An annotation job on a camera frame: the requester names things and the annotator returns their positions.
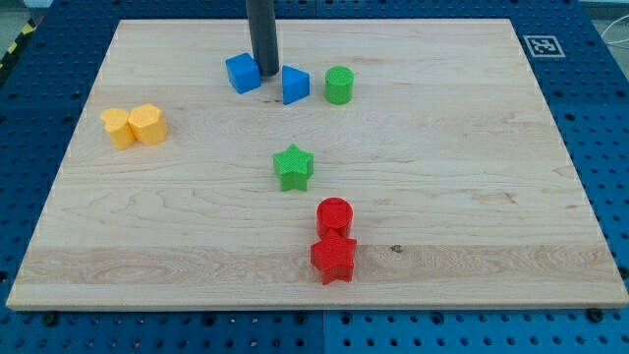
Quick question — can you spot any blue triangular prism block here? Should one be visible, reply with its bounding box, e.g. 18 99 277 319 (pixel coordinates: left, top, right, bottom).
281 65 311 105

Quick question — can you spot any white cable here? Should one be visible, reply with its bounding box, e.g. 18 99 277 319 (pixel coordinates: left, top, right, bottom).
600 13 629 50

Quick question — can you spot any blue cube block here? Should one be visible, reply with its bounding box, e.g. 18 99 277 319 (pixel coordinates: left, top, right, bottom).
225 53 261 94

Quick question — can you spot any red cylinder block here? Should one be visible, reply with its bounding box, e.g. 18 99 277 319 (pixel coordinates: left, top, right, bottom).
315 197 354 239

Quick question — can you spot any yellow black hazard tape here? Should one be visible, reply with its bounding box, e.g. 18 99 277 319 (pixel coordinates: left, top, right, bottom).
1 19 37 71

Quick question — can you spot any light wooden board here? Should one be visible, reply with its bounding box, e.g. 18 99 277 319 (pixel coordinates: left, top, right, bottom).
7 19 628 312

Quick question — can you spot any red star block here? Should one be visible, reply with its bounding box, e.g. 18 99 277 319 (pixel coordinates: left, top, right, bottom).
311 229 358 285

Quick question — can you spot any green star block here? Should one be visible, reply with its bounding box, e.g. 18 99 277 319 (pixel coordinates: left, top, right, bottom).
273 144 314 192

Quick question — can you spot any yellow hexagon block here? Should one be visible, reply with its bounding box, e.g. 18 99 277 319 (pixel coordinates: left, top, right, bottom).
128 103 168 146

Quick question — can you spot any yellow heart block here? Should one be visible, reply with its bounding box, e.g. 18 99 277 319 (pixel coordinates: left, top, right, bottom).
100 108 136 149

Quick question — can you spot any green cylinder block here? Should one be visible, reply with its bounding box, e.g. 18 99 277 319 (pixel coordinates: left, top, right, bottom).
324 66 354 105

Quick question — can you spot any white fiducial marker tag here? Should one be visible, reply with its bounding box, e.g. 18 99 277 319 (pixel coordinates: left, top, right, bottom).
523 34 565 58

